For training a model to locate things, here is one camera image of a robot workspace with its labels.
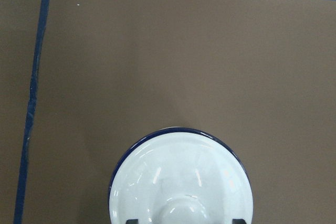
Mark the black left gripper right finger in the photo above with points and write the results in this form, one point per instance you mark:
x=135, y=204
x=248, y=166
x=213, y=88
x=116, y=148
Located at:
x=238, y=221

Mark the white enamel cup blue rim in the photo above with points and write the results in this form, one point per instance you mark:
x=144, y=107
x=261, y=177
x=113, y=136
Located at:
x=168, y=130

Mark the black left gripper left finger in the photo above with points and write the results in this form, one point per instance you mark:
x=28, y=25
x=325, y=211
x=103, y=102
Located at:
x=132, y=221

